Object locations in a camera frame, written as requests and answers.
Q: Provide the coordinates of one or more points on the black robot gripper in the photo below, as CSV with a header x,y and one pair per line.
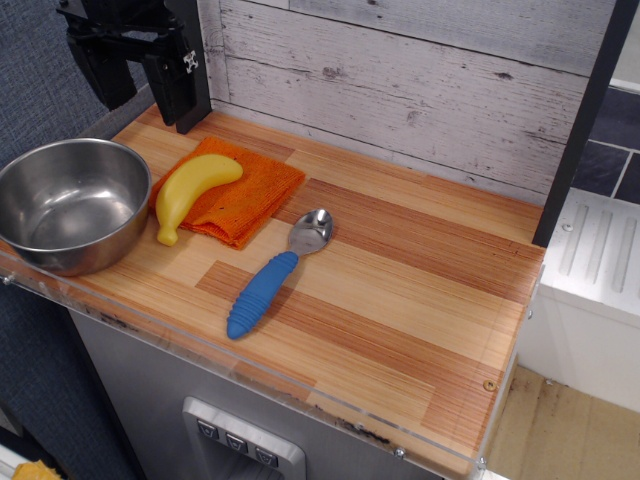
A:
x,y
169,64

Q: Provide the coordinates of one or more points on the yellow plastic toy banana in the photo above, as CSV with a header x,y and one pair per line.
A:
x,y
186,185

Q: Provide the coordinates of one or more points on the stainless steel bowl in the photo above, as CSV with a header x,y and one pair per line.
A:
x,y
75,207

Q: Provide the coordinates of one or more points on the orange folded cloth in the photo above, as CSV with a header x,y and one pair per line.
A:
x,y
234,213

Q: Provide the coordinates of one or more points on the clear acrylic edge guard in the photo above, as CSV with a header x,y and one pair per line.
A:
x,y
313,362

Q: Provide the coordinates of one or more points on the silver toy fridge cabinet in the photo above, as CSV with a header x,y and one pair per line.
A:
x,y
147,387

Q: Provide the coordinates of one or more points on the ice dispenser button panel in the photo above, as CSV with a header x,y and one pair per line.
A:
x,y
228,447

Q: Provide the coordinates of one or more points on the yellow sponge object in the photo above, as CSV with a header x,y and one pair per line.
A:
x,y
34,471

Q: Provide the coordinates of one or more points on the white toy sink unit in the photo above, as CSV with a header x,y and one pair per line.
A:
x,y
583,324

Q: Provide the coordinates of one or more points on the blue handled metal spoon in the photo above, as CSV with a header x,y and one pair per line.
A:
x,y
311,233

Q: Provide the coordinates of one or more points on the black right frame post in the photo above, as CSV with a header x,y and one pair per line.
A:
x,y
606,61

